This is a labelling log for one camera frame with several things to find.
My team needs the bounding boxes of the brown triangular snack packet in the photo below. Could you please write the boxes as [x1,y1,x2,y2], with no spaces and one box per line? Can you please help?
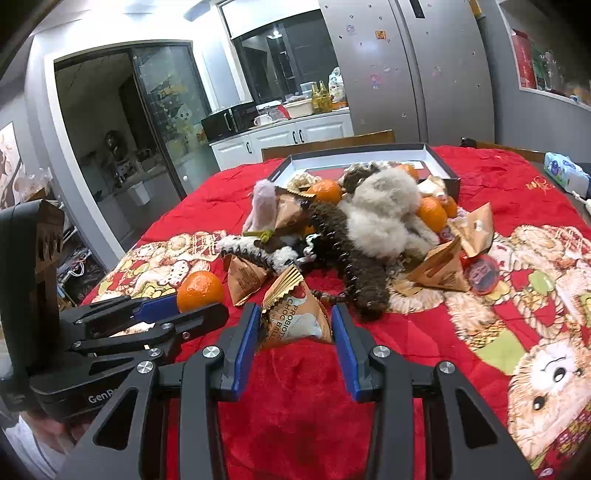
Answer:
[223,255,270,307]

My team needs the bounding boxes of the choc ball snack packet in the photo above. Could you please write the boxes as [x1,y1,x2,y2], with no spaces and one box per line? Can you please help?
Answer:
[259,265,332,349]

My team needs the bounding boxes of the pink fluffy hair clip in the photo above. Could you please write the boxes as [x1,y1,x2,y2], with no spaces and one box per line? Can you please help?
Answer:
[242,179,277,232]

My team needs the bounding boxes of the white black claw clip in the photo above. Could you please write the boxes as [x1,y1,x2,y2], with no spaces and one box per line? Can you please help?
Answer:
[215,234,321,275]

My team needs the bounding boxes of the beige fluffy hair clip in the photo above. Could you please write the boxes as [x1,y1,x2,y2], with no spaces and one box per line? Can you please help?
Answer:
[339,168,439,260]

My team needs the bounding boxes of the red printed tablecloth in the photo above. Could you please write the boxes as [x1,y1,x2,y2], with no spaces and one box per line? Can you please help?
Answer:
[79,144,591,480]

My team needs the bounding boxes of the round red sweet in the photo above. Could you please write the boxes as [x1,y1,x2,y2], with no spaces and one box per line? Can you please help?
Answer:
[466,254,500,296]

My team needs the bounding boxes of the brown snack packet right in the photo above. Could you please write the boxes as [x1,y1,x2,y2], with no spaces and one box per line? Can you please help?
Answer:
[408,237,470,292]

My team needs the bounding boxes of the white kitchen cabinet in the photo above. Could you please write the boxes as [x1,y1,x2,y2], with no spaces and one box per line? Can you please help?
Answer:
[211,108,353,170]

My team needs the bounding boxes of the wooden chair back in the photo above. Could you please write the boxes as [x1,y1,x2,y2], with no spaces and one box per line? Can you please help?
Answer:
[262,130,396,162]

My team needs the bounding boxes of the wooden chair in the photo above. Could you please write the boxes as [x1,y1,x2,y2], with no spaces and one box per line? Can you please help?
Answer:
[460,137,546,164]
[262,130,396,162]

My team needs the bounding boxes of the orange mandarin in pile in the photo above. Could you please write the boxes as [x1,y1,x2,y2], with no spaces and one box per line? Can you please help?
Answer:
[307,179,342,205]

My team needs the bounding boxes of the black microwave oven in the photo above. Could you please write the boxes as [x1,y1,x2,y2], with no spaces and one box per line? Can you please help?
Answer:
[201,102,259,143]

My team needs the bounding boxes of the orange mandarin right pile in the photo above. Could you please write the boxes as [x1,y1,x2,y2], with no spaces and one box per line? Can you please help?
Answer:
[416,197,448,234]

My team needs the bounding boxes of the white mug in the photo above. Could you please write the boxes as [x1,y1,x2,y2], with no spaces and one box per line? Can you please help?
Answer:
[253,114,274,127]

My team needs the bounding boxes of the glass sliding door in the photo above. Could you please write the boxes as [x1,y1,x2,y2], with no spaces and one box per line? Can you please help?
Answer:
[131,42,219,198]

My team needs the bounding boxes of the yellow oil bottles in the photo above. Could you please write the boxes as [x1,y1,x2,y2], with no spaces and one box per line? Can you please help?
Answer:
[311,81,332,113]

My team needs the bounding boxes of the black shallow gift box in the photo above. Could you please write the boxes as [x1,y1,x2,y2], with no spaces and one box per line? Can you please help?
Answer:
[266,143,461,202]

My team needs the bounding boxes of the blue tissue pack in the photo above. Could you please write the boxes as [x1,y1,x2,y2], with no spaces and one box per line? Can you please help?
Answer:
[544,152,590,200]

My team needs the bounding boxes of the silver double door fridge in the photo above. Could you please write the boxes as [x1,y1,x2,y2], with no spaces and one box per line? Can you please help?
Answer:
[320,0,495,146]

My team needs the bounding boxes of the white wall shelf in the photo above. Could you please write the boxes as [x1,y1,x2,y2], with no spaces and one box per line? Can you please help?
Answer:
[498,1,590,110]

